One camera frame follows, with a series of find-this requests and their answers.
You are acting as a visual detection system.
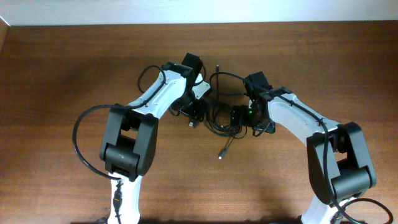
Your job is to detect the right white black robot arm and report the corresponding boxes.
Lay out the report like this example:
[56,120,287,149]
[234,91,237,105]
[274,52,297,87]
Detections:
[231,72,377,223]

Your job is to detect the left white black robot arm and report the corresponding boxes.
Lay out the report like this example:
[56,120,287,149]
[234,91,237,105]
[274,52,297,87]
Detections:
[99,53,207,223]

